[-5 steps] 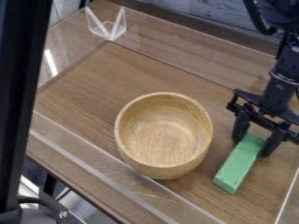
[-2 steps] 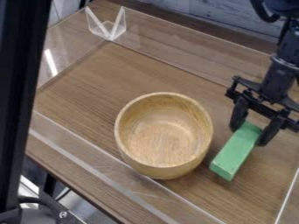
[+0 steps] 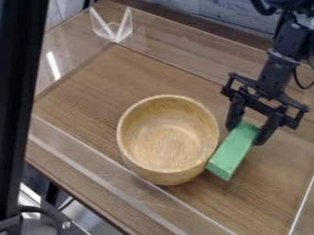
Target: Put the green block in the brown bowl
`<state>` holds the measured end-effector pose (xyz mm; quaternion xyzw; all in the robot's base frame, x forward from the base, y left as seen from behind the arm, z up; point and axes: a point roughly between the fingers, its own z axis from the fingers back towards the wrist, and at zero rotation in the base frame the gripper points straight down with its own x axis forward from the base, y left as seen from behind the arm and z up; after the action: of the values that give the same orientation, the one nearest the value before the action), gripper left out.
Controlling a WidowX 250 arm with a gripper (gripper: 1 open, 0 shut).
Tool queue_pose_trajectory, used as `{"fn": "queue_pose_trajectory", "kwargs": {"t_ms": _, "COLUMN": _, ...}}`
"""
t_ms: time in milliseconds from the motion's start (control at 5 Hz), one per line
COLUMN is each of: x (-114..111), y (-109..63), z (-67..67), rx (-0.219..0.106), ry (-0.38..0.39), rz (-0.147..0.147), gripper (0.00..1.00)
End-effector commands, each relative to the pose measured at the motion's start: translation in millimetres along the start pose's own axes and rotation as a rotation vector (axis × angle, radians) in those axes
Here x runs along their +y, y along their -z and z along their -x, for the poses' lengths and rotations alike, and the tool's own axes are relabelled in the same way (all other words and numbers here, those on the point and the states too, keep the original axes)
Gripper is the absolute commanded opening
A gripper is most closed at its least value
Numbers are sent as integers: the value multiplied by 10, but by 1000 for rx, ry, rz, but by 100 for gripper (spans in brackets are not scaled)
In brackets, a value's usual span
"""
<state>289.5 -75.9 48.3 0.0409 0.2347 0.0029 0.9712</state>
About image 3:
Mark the brown wooden bowl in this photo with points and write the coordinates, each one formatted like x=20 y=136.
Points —
x=167 y=136

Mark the black vertical post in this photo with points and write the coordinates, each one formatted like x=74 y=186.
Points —
x=21 y=29

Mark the clear acrylic tray walls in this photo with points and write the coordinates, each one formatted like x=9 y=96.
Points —
x=106 y=59

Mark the grey metal bracket with screw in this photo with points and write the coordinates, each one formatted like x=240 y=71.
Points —
x=65 y=226

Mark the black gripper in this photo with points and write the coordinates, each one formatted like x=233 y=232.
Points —
x=263 y=95

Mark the black table leg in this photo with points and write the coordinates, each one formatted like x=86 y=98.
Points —
x=52 y=194

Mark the green rectangular block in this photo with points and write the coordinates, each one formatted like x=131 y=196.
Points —
x=232 y=151

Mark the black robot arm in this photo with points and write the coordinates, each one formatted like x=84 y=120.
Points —
x=294 y=33

